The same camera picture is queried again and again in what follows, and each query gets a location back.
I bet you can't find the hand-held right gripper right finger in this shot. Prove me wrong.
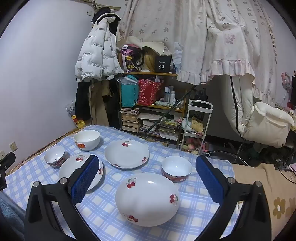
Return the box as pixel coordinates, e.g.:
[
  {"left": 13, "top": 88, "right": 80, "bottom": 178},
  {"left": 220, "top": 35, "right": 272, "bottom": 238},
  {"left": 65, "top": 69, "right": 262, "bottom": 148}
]
[{"left": 195, "top": 155, "right": 272, "bottom": 241}]

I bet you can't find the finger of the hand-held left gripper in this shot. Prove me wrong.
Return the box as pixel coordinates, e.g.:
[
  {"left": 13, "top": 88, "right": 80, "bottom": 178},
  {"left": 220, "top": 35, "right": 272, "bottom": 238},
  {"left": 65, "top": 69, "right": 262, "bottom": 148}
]
[{"left": 0, "top": 152, "right": 16, "bottom": 191}]

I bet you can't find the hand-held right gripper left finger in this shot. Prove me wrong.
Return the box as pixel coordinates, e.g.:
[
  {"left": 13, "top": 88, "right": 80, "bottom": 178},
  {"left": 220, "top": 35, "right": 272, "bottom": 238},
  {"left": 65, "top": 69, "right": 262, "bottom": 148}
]
[{"left": 24, "top": 154, "right": 100, "bottom": 241}]

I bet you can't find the white cherry print plate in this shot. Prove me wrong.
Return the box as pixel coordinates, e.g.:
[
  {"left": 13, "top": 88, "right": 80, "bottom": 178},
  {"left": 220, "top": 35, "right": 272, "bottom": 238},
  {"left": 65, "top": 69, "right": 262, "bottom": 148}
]
[
  {"left": 59, "top": 153, "right": 104, "bottom": 192},
  {"left": 115, "top": 172, "right": 181, "bottom": 227},
  {"left": 105, "top": 139, "right": 150, "bottom": 169}
]

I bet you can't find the medium red patterned bowl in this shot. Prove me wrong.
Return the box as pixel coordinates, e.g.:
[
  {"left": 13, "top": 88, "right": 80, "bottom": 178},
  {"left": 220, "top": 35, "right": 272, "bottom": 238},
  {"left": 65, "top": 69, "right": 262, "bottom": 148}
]
[{"left": 161, "top": 156, "right": 193, "bottom": 183}]

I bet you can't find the small red patterned bowl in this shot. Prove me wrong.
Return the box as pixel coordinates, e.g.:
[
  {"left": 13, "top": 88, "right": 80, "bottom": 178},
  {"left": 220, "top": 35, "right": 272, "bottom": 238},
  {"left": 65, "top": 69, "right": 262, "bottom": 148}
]
[{"left": 44, "top": 146, "right": 65, "bottom": 169}]

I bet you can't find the large white bowl red label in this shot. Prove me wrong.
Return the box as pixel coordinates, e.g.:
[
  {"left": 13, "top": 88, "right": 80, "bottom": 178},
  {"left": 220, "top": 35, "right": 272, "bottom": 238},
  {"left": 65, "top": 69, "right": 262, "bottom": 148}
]
[{"left": 73, "top": 130, "right": 101, "bottom": 151}]

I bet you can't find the blue plaid bedsheet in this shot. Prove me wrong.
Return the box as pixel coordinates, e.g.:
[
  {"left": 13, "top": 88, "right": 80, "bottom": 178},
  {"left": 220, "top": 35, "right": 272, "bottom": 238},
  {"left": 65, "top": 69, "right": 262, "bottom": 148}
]
[{"left": 5, "top": 125, "right": 241, "bottom": 241}]

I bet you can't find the beige flower blanket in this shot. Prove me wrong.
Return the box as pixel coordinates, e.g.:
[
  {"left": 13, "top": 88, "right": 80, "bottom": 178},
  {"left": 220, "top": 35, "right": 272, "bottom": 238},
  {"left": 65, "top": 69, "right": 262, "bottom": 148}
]
[{"left": 231, "top": 162, "right": 296, "bottom": 224}]

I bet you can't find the white trolley cart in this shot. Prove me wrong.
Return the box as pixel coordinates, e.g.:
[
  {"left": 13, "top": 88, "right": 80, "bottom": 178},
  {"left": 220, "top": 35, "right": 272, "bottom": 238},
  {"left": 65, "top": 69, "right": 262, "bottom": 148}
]
[{"left": 179, "top": 100, "right": 213, "bottom": 156}]

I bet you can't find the pile of plastic bags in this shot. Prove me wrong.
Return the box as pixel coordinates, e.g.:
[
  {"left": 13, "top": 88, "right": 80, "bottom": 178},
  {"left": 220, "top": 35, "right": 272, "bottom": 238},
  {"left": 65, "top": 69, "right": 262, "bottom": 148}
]
[{"left": 66, "top": 100, "right": 86, "bottom": 128}]

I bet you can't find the pile of magazines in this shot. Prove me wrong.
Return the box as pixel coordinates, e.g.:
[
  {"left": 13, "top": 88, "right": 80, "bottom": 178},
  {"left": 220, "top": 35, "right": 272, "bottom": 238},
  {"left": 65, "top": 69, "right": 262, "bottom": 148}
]
[{"left": 138, "top": 113, "right": 183, "bottom": 142}]

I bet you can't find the stack of old books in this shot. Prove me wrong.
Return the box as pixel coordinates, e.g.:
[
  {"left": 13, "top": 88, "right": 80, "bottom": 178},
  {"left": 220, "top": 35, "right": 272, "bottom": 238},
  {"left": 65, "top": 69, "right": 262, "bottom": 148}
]
[{"left": 120, "top": 108, "right": 142, "bottom": 133}]

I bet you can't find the beige hanging coat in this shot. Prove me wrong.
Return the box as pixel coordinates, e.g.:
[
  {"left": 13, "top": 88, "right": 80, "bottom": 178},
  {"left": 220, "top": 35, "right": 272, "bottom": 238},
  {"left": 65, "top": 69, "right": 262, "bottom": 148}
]
[{"left": 89, "top": 79, "right": 112, "bottom": 127}]

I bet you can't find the white padded office chair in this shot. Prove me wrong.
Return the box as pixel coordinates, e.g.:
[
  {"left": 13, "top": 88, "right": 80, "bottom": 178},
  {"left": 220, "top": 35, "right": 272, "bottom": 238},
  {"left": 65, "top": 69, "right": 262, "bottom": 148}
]
[{"left": 205, "top": 74, "right": 295, "bottom": 166}]

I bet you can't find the black hanging garment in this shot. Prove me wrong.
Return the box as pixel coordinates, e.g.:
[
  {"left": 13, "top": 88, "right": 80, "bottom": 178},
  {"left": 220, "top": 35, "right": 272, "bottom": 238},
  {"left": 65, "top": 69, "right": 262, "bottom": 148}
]
[{"left": 75, "top": 79, "right": 93, "bottom": 121}]

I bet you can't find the dark green pole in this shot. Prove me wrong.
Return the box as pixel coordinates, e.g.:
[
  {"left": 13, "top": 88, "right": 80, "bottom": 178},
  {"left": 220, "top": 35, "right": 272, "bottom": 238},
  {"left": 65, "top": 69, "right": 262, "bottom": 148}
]
[{"left": 141, "top": 86, "right": 197, "bottom": 138}]

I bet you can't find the row of cosmetic bottles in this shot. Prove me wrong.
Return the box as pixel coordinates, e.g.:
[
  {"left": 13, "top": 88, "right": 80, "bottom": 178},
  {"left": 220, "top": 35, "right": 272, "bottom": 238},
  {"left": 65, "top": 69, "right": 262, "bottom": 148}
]
[{"left": 164, "top": 86, "right": 185, "bottom": 106}]

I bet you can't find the teal bag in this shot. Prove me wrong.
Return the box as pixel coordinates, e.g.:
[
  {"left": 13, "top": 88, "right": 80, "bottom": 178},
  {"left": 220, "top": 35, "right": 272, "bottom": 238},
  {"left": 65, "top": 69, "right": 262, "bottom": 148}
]
[{"left": 120, "top": 77, "right": 139, "bottom": 108}]

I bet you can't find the red patterned bag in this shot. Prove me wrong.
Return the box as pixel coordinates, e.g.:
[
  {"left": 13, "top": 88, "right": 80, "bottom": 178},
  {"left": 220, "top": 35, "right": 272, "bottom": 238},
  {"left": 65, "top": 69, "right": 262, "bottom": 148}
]
[{"left": 138, "top": 79, "right": 162, "bottom": 106}]

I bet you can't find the wooden shelf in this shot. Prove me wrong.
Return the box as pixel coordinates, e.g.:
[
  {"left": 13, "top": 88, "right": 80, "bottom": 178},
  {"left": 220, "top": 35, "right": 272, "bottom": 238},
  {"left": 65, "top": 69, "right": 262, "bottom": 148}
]
[{"left": 118, "top": 71, "right": 188, "bottom": 142}]

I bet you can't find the black box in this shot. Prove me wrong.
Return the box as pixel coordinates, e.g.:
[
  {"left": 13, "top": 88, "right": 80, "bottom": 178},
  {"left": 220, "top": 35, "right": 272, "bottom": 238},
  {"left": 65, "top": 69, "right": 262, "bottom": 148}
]
[{"left": 155, "top": 55, "right": 173, "bottom": 74}]

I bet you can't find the pink small fan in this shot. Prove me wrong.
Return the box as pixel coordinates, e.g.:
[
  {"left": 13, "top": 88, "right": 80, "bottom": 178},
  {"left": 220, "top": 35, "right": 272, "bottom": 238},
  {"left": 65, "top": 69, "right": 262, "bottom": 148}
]
[{"left": 281, "top": 72, "right": 292, "bottom": 89}]

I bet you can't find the white puffer jacket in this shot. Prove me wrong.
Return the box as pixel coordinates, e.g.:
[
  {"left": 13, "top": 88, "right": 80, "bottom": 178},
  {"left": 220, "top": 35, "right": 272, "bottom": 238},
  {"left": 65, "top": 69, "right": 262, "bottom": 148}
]
[{"left": 74, "top": 13, "right": 125, "bottom": 82}]

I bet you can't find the colourful printed bag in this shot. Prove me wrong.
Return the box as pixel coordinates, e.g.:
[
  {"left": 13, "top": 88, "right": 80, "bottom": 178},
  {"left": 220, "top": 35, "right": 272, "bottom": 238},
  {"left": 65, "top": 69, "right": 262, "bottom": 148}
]
[{"left": 121, "top": 45, "right": 145, "bottom": 72}]

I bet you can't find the floral ruffled curtain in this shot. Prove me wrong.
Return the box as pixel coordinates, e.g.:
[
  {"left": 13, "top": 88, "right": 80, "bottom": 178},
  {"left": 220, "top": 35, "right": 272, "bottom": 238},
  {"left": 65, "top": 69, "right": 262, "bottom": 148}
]
[{"left": 117, "top": 0, "right": 279, "bottom": 107}]

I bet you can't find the beige folded cloth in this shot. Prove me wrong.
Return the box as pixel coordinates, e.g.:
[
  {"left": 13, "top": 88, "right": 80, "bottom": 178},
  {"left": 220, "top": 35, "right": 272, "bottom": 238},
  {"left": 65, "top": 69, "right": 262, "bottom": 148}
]
[{"left": 125, "top": 35, "right": 167, "bottom": 56}]

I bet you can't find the black cap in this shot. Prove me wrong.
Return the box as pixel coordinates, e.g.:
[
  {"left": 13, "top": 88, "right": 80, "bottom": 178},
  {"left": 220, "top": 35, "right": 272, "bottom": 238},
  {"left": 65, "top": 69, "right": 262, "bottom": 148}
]
[{"left": 92, "top": 7, "right": 112, "bottom": 24}]

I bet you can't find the wooden branch coat rack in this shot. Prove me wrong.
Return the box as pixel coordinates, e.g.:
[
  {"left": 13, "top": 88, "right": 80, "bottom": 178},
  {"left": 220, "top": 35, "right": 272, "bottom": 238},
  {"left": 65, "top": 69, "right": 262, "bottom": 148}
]
[{"left": 79, "top": 0, "right": 121, "bottom": 12}]

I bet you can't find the black cable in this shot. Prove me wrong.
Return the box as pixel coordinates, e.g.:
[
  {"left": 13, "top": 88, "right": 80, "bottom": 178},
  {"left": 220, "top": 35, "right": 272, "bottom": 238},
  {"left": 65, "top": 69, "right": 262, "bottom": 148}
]
[{"left": 276, "top": 160, "right": 296, "bottom": 183}]

